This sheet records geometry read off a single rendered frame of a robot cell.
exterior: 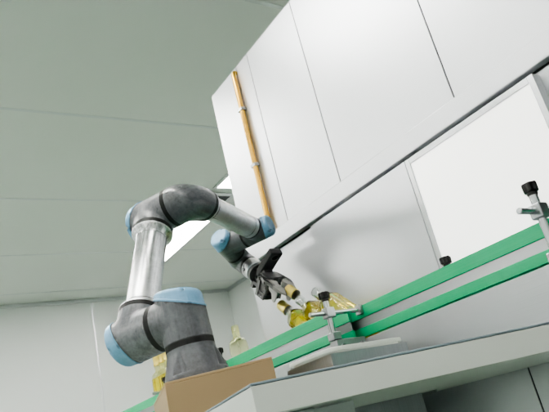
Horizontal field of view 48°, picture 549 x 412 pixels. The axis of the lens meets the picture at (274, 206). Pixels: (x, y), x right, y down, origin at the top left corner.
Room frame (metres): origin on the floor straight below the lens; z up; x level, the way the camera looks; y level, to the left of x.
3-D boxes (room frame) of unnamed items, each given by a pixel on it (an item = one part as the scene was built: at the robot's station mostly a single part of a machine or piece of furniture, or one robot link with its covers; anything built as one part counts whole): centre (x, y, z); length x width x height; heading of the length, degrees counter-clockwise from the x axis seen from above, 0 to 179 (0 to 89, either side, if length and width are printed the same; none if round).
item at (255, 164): (2.21, 0.04, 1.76); 0.03 x 0.03 x 0.72; 37
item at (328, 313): (1.60, -0.09, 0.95); 0.17 x 0.03 x 0.12; 127
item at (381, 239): (1.64, -0.38, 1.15); 0.90 x 0.03 x 0.34; 37
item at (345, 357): (1.47, -0.10, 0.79); 0.27 x 0.17 x 0.08; 127
